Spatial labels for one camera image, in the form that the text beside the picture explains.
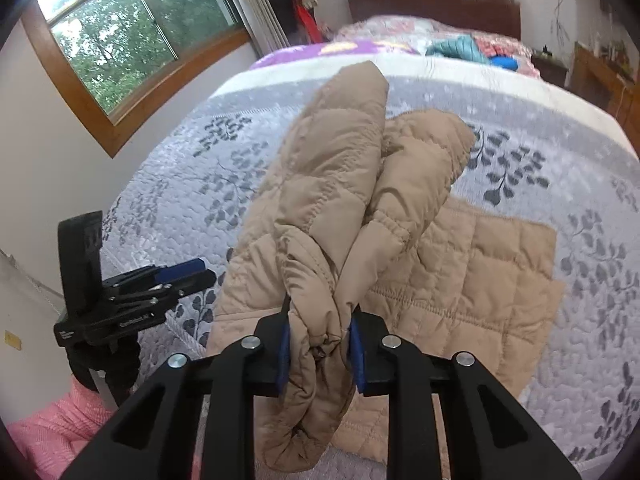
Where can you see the dark wooden nightstand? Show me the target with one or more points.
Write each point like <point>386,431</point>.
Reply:
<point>549,71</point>

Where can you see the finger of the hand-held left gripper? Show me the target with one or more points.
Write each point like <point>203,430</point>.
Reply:
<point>170,294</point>
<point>177,271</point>

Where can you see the grey leaf-pattern bed quilt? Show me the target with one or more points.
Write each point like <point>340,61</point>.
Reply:
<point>575,310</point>

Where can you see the teal quilted garment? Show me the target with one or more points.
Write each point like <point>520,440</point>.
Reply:
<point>462,49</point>

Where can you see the purple floral blanket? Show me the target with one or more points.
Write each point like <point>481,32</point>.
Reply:
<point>320,52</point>

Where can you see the beige curtain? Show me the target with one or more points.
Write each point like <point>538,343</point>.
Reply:
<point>262,5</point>

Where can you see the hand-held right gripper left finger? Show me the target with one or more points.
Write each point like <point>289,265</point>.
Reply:
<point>285,355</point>

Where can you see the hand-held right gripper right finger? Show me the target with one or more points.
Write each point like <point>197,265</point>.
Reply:
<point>356,355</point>

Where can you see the dark wooden headboard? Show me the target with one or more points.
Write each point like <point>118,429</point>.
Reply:
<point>430,5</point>

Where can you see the tan quilted jacket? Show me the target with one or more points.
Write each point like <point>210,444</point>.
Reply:
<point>340,180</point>

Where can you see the bright blue cloth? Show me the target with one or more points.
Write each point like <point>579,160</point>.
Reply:
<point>504,63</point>

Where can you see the person's left forearm pink sleeve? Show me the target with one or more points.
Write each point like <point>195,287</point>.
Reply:
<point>60,435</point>

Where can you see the wooden desk with clutter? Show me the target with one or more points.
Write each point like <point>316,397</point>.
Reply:
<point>600,80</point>

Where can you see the large wooden-framed window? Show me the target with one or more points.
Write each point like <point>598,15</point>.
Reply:
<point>140,30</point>

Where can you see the yellow wall socket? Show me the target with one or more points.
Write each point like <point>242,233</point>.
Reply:
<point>13,340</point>

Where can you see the pink patchwork floral quilt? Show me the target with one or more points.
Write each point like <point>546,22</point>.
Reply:
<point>395,27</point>

